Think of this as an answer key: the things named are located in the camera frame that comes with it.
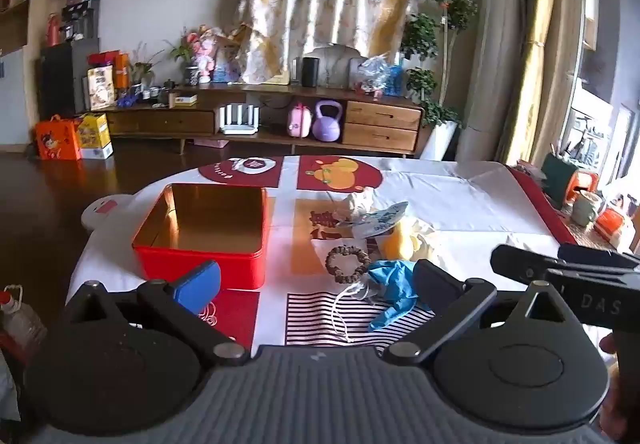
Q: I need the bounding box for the pale ceramic mug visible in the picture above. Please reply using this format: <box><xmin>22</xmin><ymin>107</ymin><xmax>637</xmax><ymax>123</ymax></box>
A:
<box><xmin>572</xmin><ymin>191</ymin><xmax>604</xmax><ymax>228</ymax></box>

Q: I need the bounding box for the red flat box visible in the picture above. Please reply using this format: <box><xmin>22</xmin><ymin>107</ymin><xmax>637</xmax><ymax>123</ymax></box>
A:
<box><xmin>87</xmin><ymin>50</ymin><xmax>121</xmax><ymax>68</ymax></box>

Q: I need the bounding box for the green pen holder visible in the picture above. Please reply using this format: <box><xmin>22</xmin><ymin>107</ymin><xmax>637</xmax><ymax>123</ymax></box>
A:
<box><xmin>542</xmin><ymin>151</ymin><xmax>579</xmax><ymax>208</ymax></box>

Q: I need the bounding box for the purple kettlebell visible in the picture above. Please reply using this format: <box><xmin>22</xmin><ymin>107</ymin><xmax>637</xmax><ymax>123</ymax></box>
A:
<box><xmin>312</xmin><ymin>101</ymin><xmax>344</xmax><ymax>143</ymax></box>

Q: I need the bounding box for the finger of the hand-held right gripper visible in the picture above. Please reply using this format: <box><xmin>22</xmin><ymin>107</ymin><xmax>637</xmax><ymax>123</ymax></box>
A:
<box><xmin>557</xmin><ymin>243</ymin><xmax>640</xmax><ymax>270</ymax></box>
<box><xmin>490</xmin><ymin>245</ymin><xmax>568</xmax><ymax>282</ymax></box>

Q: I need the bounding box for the oil bottle with red cap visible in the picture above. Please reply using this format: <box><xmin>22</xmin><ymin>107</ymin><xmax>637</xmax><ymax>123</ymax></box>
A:
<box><xmin>0</xmin><ymin>284</ymin><xmax>49</xmax><ymax>361</ymax></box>

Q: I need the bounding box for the person's right hand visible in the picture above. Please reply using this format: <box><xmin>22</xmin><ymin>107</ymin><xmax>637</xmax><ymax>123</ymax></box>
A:
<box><xmin>600</xmin><ymin>331</ymin><xmax>640</xmax><ymax>440</ymax></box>

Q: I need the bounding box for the black cabinet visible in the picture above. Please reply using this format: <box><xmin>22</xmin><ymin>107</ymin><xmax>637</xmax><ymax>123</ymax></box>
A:
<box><xmin>40</xmin><ymin>39</ymin><xmax>101</xmax><ymax>119</ymax></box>

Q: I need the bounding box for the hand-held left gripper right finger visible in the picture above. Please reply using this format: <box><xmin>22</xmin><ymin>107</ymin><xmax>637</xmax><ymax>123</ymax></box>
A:
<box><xmin>382</xmin><ymin>260</ymin><xmax>576</xmax><ymax>366</ymax></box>

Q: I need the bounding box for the small green potted plant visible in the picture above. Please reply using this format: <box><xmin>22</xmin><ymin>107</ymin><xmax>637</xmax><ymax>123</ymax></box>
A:
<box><xmin>169</xmin><ymin>38</ymin><xmax>201</xmax><ymax>86</ymax></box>

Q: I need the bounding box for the white planter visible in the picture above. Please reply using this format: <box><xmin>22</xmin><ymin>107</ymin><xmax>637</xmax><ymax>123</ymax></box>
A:
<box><xmin>420</xmin><ymin>120</ymin><xmax>459</xmax><ymax>161</ymax></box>

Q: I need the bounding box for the orange gift box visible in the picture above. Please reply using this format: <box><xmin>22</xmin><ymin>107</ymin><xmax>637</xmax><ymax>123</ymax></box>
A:
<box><xmin>34</xmin><ymin>115</ymin><xmax>84</xmax><ymax>161</ymax></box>

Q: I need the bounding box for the white router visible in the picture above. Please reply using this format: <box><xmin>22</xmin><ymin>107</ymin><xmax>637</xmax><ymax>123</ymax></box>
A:
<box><xmin>217</xmin><ymin>104</ymin><xmax>261</xmax><ymax>135</ymax></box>

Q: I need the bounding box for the clear plastic bag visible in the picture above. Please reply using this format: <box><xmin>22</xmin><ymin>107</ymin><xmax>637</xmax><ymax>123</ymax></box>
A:
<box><xmin>354</xmin><ymin>53</ymin><xmax>404</xmax><ymax>98</ymax></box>

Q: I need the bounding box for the black coffee machine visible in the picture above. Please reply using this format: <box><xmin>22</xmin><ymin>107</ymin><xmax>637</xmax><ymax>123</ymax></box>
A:
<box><xmin>60</xmin><ymin>0</ymin><xmax>101</xmax><ymax>43</ymax></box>

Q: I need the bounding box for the pink doll bouquet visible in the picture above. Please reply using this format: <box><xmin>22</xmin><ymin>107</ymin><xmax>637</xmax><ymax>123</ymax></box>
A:
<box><xmin>187</xmin><ymin>25</ymin><xmax>222</xmax><ymax>85</ymax></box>

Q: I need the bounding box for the golden curtain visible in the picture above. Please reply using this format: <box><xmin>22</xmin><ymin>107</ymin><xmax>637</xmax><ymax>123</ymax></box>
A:
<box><xmin>500</xmin><ymin>0</ymin><xmax>560</xmax><ymax>166</ymax></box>

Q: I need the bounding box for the wooden tv stand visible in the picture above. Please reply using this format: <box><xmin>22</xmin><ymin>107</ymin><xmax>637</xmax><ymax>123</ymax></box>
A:
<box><xmin>102</xmin><ymin>83</ymin><xmax>426</xmax><ymax>159</ymax></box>

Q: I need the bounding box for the orange paper bag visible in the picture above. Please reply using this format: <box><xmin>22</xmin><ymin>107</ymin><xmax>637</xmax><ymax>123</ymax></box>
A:
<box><xmin>114</xmin><ymin>53</ymin><xmax>131</xmax><ymax>90</ymax></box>

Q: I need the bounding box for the white round stool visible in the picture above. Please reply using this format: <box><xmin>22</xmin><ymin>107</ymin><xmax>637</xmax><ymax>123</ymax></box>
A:
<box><xmin>80</xmin><ymin>194</ymin><xmax>134</xmax><ymax>233</ymax></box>

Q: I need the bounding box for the printed cereal box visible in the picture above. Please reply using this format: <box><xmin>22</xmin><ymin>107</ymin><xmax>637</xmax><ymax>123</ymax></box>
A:
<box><xmin>87</xmin><ymin>65</ymin><xmax>116</xmax><ymax>111</ymax></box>

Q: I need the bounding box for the yellow plush toy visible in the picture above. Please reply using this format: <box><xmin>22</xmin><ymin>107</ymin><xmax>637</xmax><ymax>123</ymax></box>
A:
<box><xmin>381</xmin><ymin>223</ymin><xmax>417</xmax><ymax>261</ymax></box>

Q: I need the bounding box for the pink small case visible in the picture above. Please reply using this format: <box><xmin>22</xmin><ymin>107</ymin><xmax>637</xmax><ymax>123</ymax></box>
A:
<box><xmin>287</xmin><ymin>102</ymin><xmax>314</xmax><ymax>139</ymax></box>

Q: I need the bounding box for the cream cloth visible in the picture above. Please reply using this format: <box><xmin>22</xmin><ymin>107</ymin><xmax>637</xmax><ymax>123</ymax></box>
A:
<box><xmin>400</xmin><ymin>218</ymin><xmax>442</xmax><ymax>261</ymax></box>

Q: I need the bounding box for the grey covered standing air conditioner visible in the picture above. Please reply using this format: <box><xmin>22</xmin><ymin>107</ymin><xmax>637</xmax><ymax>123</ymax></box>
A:
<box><xmin>457</xmin><ymin>0</ymin><xmax>524</xmax><ymax>163</ymax></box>

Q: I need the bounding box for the red tin box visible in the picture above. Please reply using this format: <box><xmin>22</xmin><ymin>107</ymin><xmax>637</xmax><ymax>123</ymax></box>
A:
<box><xmin>132</xmin><ymin>183</ymin><xmax>274</xmax><ymax>293</ymax></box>

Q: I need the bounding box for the crumpled white cloth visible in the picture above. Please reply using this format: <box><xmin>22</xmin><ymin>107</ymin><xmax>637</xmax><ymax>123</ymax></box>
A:
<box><xmin>344</xmin><ymin>189</ymin><xmax>377</xmax><ymax>221</ymax></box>

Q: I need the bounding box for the white cabinet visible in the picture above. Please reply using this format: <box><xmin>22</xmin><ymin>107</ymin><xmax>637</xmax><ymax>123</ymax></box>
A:
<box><xmin>0</xmin><ymin>49</ymin><xmax>29</xmax><ymax>146</ymax></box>

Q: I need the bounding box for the yellow carton box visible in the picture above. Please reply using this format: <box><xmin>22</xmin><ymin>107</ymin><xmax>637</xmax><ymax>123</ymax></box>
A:
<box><xmin>77</xmin><ymin>112</ymin><xmax>114</xmax><ymax>160</ymax></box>

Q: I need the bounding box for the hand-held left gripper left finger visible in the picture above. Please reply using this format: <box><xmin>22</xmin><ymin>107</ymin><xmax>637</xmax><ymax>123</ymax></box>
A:
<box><xmin>65</xmin><ymin>260</ymin><xmax>251</xmax><ymax>367</ymax></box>

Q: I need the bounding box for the black speaker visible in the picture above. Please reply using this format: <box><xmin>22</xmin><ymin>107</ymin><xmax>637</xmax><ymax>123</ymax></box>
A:
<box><xmin>301</xmin><ymin>56</ymin><xmax>320</xmax><ymax>89</ymax></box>

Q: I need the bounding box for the white mesh drawstring bag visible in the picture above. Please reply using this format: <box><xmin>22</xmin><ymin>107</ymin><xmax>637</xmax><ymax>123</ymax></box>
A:
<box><xmin>311</xmin><ymin>236</ymin><xmax>383</xmax><ymax>346</ymax></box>

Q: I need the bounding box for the wooden bead bracelet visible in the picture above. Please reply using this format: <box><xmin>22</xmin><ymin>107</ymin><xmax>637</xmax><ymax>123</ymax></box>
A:
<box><xmin>325</xmin><ymin>246</ymin><xmax>372</xmax><ymax>283</ymax></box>

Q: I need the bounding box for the orange container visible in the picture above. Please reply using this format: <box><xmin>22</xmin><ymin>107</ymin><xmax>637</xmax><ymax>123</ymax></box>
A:
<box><xmin>567</xmin><ymin>171</ymin><xmax>599</xmax><ymax>205</ymax></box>

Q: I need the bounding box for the blue rubber glove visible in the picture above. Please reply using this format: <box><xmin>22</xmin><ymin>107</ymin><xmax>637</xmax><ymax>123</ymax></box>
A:
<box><xmin>367</xmin><ymin>259</ymin><xmax>433</xmax><ymax>332</ymax></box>

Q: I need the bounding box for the grey stone ornament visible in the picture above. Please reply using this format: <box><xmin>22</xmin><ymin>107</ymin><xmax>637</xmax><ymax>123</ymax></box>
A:
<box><xmin>319</xmin><ymin>44</ymin><xmax>362</xmax><ymax>88</ymax></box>

